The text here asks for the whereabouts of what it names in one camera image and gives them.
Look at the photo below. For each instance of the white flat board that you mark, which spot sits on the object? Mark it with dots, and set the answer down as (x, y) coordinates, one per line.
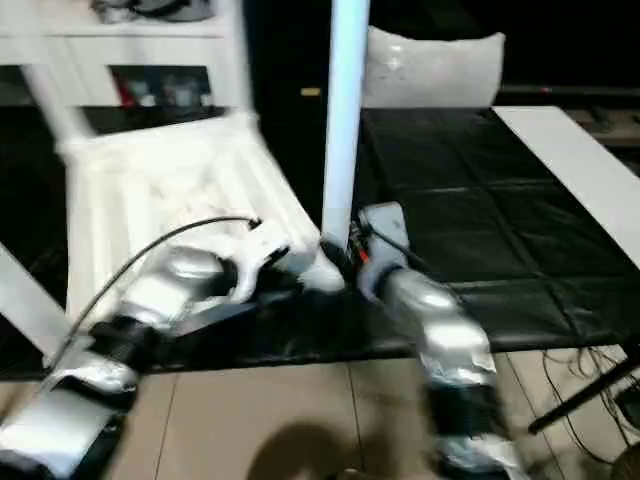
(570, 155)

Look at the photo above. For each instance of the grey round bag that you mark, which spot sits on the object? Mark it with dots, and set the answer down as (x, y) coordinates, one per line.
(170, 7)

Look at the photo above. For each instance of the white cabinet with glass doors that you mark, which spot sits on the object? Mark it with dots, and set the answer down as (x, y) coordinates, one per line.
(150, 45)

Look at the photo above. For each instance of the thin black metal rail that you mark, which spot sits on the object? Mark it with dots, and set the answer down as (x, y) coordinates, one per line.
(570, 90)

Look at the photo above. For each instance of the white plastic table top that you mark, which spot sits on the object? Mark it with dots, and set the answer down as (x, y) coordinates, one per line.
(175, 190)

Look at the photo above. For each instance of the black metal frame bar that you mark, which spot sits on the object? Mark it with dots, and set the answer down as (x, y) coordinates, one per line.
(585, 395)

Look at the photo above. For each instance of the dark clutter pile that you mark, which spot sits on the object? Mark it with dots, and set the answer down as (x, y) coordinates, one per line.
(110, 10)

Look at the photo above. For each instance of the small tan block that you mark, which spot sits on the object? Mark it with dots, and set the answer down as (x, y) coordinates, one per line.
(310, 92)

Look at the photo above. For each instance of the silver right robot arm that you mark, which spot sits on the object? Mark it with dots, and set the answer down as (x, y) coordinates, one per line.
(450, 330)

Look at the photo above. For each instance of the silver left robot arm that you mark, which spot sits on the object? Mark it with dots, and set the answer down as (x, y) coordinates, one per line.
(150, 290)

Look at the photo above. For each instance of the grey cushion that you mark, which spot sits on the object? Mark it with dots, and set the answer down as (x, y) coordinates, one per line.
(435, 65)

